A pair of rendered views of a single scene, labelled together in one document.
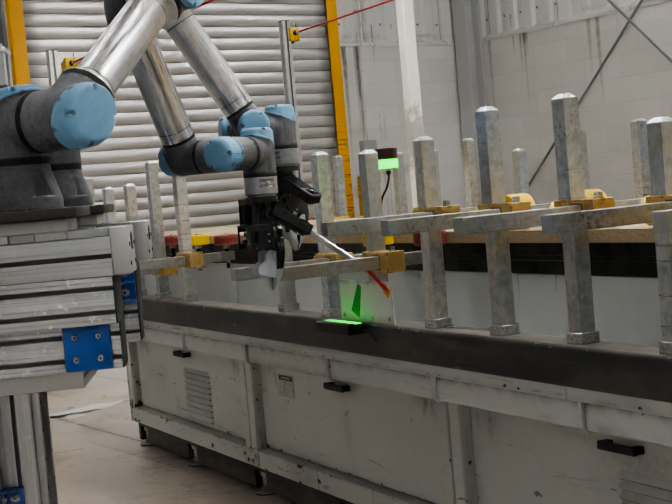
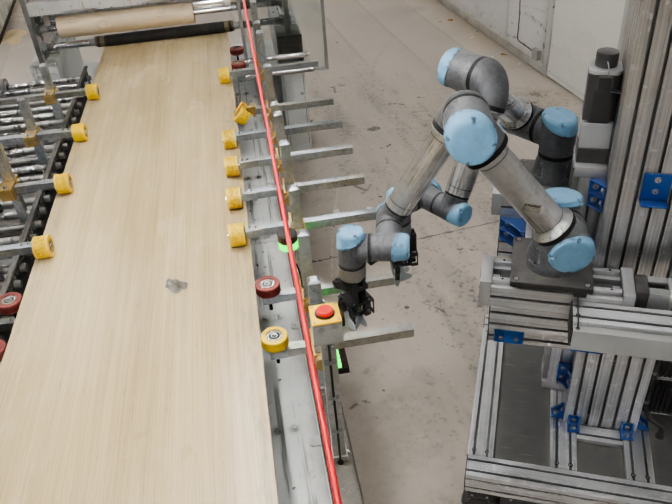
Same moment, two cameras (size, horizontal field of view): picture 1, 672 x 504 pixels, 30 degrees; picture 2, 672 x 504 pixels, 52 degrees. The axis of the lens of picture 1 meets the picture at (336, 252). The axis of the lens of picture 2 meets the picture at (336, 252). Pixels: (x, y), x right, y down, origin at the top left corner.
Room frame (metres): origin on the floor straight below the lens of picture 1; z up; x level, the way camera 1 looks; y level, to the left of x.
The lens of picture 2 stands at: (4.57, 0.63, 2.27)
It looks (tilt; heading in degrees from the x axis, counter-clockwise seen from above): 36 degrees down; 202
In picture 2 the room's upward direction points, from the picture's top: 5 degrees counter-clockwise
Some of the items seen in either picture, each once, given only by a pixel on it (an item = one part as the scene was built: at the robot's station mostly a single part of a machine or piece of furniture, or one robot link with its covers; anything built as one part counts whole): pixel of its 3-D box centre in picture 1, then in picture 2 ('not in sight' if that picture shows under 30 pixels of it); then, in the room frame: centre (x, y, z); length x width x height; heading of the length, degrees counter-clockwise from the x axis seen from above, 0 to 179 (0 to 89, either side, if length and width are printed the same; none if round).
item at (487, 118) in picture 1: (495, 224); (291, 198); (2.56, -0.33, 0.93); 0.04 x 0.04 x 0.48; 28
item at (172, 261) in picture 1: (171, 262); not in sight; (4.04, 0.53, 0.83); 0.44 x 0.03 x 0.04; 118
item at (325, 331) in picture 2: not in sight; (326, 325); (3.45, 0.14, 1.18); 0.07 x 0.07 x 0.08; 28
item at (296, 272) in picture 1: (361, 265); (328, 289); (2.94, -0.06, 0.84); 0.43 x 0.03 x 0.04; 118
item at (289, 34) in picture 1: (299, 141); not in sight; (5.78, 0.12, 1.25); 0.15 x 0.08 x 1.10; 28
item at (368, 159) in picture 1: (375, 249); (309, 292); (3.00, -0.10, 0.87); 0.04 x 0.04 x 0.48; 28
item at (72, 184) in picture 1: (57, 186); (553, 247); (2.88, 0.62, 1.09); 0.15 x 0.15 x 0.10
